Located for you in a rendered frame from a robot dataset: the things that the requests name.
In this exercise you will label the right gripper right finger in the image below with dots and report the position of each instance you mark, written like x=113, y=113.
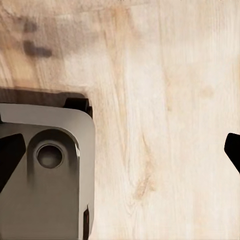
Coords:
x=232, y=149

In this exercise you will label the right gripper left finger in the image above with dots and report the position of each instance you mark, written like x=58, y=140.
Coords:
x=12, y=149

